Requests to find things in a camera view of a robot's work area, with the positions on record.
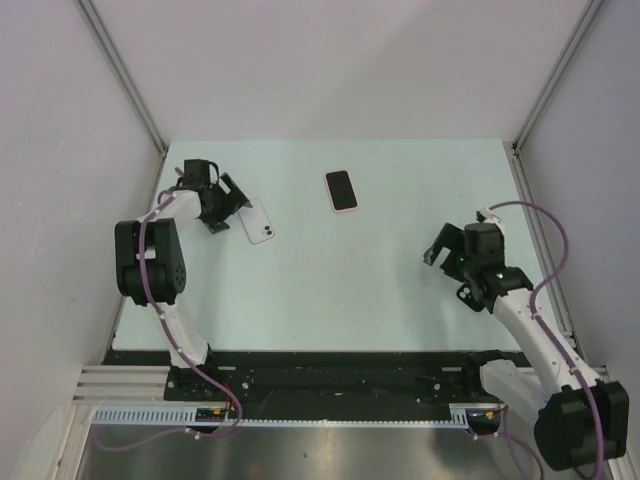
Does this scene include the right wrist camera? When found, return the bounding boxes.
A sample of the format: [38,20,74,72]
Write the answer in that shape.
[476,207,504,229]

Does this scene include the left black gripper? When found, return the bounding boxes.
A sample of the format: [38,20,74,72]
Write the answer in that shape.
[200,173,250,233]

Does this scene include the left aluminium frame post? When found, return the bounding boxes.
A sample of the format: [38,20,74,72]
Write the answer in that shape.
[73,0,168,158]

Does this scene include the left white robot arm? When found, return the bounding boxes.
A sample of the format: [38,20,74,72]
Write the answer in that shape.
[114,159,252,400]

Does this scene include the right aluminium frame post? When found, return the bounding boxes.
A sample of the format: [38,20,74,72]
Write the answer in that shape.
[511,0,609,153]

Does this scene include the aluminium frame post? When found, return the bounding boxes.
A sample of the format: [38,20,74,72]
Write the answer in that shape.
[511,0,609,153]
[73,0,168,158]

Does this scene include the white slotted cable duct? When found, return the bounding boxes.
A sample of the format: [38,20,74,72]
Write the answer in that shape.
[92,403,503,429]

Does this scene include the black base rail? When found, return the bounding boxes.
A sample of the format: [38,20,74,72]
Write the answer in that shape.
[102,349,546,420]

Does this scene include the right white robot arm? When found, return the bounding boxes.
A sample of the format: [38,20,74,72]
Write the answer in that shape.
[423,220,630,471]

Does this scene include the lilac white phone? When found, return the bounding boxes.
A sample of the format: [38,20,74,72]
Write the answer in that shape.
[239,198,275,245]

